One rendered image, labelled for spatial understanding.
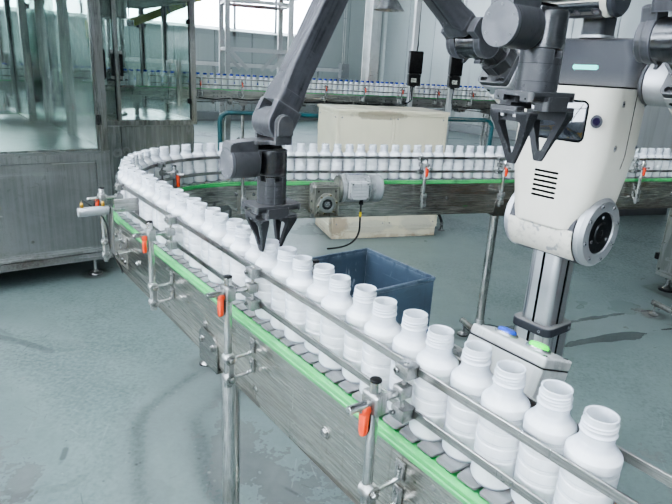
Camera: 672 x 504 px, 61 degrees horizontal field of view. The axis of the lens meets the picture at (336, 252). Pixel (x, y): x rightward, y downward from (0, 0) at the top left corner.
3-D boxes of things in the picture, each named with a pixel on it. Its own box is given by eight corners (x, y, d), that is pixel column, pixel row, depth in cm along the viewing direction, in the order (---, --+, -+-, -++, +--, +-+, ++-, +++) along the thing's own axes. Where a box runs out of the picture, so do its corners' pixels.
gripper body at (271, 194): (240, 209, 113) (240, 172, 110) (284, 205, 119) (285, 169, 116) (255, 217, 108) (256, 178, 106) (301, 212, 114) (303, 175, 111)
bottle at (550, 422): (526, 479, 75) (547, 368, 70) (569, 506, 71) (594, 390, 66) (500, 499, 71) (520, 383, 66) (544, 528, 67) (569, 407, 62)
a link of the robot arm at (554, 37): (580, 4, 76) (543, 6, 80) (550, -2, 72) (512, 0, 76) (570, 58, 78) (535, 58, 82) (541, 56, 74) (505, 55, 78)
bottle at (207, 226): (230, 273, 143) (230, 209, 138) (210, 278, 139) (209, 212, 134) (216, 266, 147) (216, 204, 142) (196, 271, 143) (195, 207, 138)
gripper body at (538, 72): (574, 106, 81) (584, 51, 79) (530, 106, 75) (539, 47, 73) (535, 103, 86) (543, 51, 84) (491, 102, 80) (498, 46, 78)
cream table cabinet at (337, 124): (409, 219, 617) (420, 107, 581) (436, 235, 561) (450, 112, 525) (311, 222, 582) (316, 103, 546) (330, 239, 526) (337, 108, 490)
